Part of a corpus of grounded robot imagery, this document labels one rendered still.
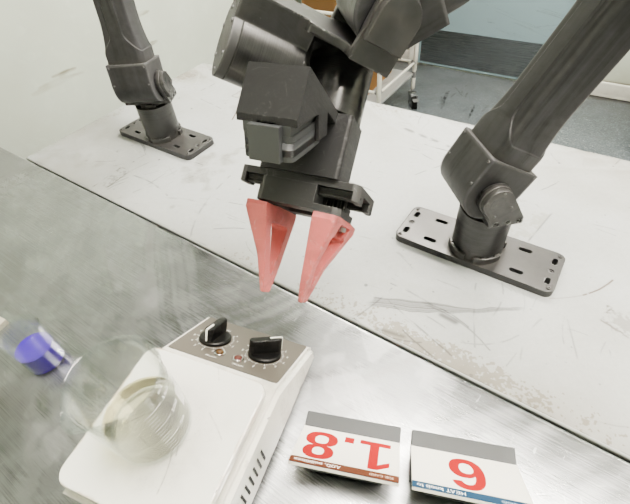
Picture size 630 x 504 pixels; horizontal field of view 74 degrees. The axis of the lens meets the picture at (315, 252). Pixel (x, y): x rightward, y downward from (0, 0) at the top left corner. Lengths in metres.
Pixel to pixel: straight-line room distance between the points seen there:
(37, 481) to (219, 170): 0.49
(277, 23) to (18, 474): 0.46
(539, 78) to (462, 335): 0.27
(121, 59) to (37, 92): 1.10
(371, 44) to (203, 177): 0.47
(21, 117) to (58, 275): 1.24
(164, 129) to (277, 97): 0.58
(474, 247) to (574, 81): 0.20
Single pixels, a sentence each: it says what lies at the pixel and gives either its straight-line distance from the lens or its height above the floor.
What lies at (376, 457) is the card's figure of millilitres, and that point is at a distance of 0.40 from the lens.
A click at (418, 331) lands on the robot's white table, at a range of 0.49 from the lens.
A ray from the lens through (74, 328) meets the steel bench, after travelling 0.59.
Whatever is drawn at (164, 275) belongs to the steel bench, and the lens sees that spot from 0.59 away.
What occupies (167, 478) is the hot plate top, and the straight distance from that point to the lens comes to 0.36.
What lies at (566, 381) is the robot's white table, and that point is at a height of 0.90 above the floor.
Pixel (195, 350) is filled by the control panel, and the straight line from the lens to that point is 0.43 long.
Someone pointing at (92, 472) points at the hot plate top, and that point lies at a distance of 0.38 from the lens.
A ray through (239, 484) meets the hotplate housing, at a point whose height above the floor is 0.96.
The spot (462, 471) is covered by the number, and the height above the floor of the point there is 0.92.
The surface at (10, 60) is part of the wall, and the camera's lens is 1.83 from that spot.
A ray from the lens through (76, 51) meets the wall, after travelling 1.93.
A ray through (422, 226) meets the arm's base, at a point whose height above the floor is 0.91.
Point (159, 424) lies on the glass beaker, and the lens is 0.32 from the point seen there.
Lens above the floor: 1.31
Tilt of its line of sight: 46 degrees down
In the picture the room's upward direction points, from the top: 6 degrees counter-clockwise
